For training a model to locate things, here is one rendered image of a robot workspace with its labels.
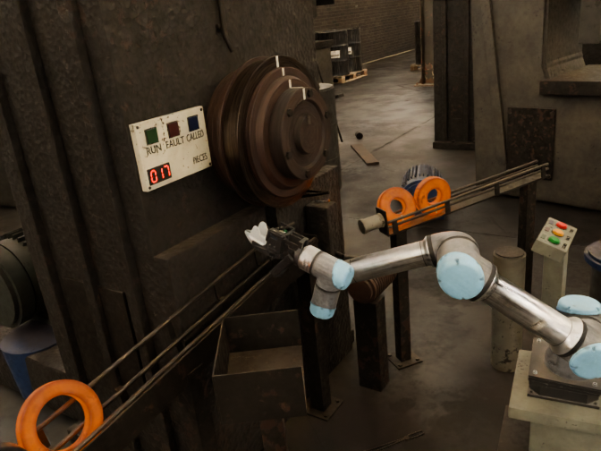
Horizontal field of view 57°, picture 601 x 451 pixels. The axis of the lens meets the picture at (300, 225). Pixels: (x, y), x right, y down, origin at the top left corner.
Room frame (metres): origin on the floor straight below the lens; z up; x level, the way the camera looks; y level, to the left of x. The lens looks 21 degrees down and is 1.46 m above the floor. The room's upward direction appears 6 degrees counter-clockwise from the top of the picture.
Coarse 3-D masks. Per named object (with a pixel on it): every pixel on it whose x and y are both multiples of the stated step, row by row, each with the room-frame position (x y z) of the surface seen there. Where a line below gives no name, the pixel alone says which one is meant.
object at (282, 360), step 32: (224, 320) 1.32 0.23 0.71; (256, 320) 1.32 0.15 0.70; (288, 320) 1.32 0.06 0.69; (224, 352) 1.25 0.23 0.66; (256, 352) 1.31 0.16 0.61; (288, 352) 1.30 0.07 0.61; (224, 384) 1.06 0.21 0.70; (256, 384) 1.06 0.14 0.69; (288, 384) 1.06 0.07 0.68; (224, 416) 1.06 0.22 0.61; (256, 416) 1.06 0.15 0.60; (288, 416) 1.06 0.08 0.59
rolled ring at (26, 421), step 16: (48, 384) 1.06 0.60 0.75; (64, 384) 1.08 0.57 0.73; (80, 384) 1.10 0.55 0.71; (32, 400) 1.02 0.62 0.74; (48, 400) 1.04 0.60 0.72; (80, 400) 1.09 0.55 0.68; (96, 400) 1.10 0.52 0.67; (32, 416) 1.00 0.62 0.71; (96, 416) 1.08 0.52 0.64; (16, 432) 0.98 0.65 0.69; (32, 432) 0.98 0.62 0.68; (32, 448) 0.96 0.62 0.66; (48, 448) 0.98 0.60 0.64; (64, 448) 1.02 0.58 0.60
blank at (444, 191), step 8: (432, 176) 2.13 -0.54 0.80; (424, 184) 2.09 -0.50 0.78; (432, 184) 2.11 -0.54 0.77; (440, 184) 2.12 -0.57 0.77; (448, 184) 2.13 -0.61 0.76; (416, 192) 2.10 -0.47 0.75; (424, 192) 2.09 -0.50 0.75; (440, 192) 2.12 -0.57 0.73; (448, 192) 2.13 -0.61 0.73; (416, 200) 2.09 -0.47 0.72; (424, 200) 2.09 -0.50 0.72; (440, 200) 2.12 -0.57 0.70; (432, 208) 2.11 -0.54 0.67
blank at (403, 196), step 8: (384, 192) 2.09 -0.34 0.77; (392, 192) 2.10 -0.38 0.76; (400, 192) 2.11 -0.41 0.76; (408, 192) 2.11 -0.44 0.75; (384, 200) 2.08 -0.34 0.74; (400, 200) 2.11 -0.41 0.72; (408, 200) 2.10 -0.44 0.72; (384, 208) 2.06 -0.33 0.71; (408, 208) 2.08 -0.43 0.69; (392, 216) 2.05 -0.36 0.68; (400, 216) 2.06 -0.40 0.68
